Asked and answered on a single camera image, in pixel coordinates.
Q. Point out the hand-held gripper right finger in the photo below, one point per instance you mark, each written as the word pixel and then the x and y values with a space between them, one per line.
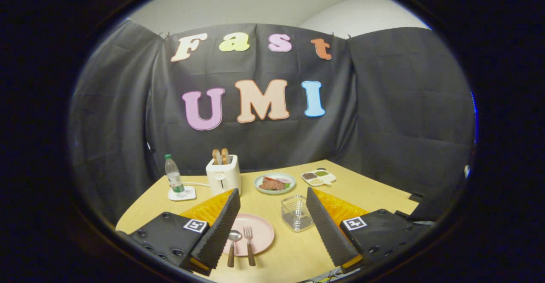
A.
pixel 327 227

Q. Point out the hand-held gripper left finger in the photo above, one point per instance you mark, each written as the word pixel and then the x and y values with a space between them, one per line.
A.
pixel 220 228

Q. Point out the pink plate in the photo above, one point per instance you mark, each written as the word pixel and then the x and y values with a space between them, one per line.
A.
pixel 260 232

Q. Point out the white square coaster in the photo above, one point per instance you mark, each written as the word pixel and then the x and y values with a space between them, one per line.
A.
pixel 190 193

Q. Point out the white toaster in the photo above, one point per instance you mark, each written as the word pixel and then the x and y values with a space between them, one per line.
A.
pixel 223 177

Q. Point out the white divided condiment tray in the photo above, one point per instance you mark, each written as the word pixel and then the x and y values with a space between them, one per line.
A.
pixel 318 177

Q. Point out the meat with vegetables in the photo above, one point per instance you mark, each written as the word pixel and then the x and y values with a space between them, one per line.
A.
pixel 272 184

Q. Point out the clear plastic water bottle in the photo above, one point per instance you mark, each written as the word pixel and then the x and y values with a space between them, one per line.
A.
pixel 174 178

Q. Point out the pale green plate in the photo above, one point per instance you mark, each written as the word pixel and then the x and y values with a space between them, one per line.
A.
pixel 275 178

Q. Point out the toast slice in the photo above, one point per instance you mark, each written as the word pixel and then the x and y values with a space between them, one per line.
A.
pixel 217 156
pixel 226 155

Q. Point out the black backdrop cloth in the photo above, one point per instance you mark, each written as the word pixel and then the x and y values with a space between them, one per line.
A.
pixel 272 104

